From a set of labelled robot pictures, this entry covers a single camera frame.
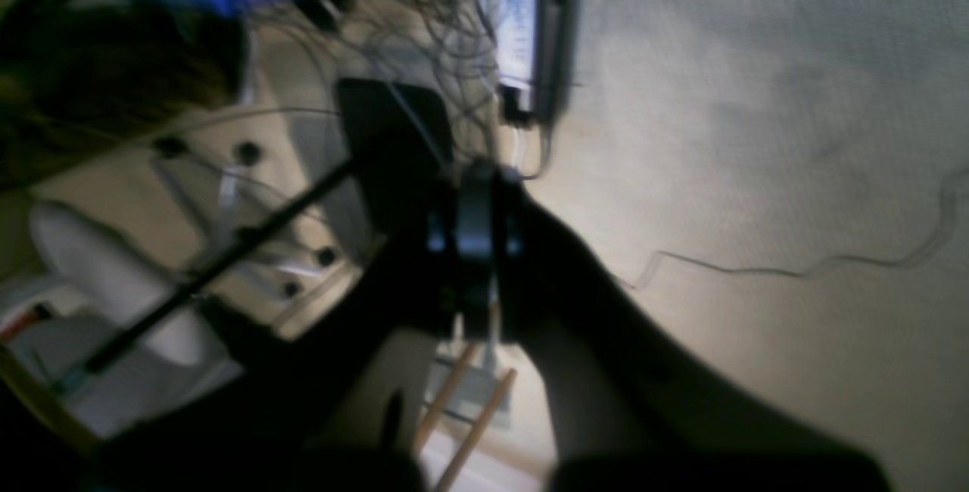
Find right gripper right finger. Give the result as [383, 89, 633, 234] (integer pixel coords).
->
[492, 168, 890, 491]

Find white rounded object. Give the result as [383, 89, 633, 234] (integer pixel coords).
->
[29, 200, 229, 367]

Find black office chair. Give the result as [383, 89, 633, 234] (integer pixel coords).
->
[55, 80, 454, 390]

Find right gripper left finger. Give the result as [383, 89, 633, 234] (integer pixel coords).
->
[91, 162, 497, 491]

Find wooden sticks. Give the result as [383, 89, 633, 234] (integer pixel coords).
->
[412, 341, 518, 491]

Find grey floor cable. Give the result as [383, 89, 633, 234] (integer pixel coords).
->
[621, 163, 969, 292]

